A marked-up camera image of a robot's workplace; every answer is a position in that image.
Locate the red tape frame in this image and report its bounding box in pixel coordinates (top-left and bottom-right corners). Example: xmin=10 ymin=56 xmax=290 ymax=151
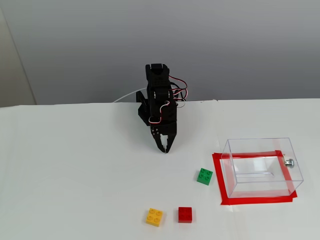
xmin=211 ymin=149 xmax=299 ymax=206

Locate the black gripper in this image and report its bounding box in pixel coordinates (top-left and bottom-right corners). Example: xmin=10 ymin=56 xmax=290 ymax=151
xmin=149 ymin=99 xmax=178 ymax=154

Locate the yellow lego brick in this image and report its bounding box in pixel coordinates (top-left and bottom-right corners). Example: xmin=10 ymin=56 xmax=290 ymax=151
xmin=145 ymin=207 xmax=165 ymax=228

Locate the green lego brick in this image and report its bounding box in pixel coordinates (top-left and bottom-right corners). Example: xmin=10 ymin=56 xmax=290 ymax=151
xmin=195 ymin=167 xmax=214 ymax=187

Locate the silver box lock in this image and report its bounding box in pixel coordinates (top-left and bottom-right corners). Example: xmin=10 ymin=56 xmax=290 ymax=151
xmin=283 ymin=156 xmax=296 ymax=169

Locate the black table clamp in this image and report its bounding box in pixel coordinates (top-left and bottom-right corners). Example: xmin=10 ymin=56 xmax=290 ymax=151
xmin=135 ymin=90 xmax=149 ymax=108

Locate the gripper servo wire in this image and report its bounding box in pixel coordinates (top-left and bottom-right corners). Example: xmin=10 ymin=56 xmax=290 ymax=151
xmin=149 ymin=100 xmax=171 ymax=125

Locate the transparent plastic box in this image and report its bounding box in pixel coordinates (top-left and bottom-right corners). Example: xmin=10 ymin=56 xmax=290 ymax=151
xmin=220 ymin=136 xmax=305 ymax=199

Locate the wrist servo wire loop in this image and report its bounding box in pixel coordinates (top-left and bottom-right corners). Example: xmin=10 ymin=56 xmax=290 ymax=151
xmin=168 ymin=75 xmax=189 ymax=108

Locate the white cable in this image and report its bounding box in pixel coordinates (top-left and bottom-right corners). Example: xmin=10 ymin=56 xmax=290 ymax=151
xmin=112 ymin=87 xmax=148 ymax=103

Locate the red lego brick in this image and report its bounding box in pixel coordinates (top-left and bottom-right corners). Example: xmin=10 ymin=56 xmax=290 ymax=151
xmin=177 ymin=206 xmax=193 ymax=224

